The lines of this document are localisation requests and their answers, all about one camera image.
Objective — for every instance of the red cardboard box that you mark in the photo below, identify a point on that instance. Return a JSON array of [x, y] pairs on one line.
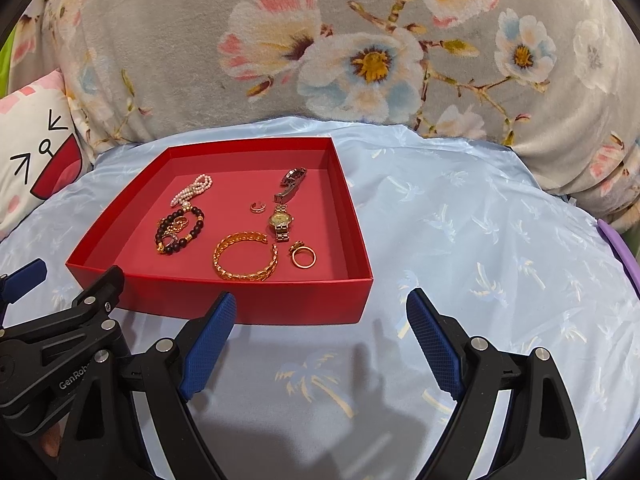
[[240, 305]]

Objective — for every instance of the colourful cartoon sheet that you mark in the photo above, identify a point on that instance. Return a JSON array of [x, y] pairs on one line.
[[6, 60]]

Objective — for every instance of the purple cloth edge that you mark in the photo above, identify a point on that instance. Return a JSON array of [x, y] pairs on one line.
[[620, 250]]

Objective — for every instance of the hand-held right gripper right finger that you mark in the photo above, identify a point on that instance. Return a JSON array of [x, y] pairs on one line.
[[435, 345]]

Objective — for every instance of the dark metal watch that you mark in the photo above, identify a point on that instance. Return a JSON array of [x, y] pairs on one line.
[[290, 182]]

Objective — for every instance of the gold wrist watch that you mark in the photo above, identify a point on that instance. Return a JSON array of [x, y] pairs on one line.
[[280, 220]]

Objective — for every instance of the grey floral blanket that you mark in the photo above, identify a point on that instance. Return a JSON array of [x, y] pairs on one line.
[[175, 35]]

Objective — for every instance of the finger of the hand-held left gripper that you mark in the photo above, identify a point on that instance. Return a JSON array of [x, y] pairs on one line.
[[25, 275], [102, 290]]

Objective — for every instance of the white cat face pillow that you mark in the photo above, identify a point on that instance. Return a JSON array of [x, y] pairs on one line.
[[35, 160]]

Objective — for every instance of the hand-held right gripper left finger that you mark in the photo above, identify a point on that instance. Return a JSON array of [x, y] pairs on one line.
[[210, 340]]

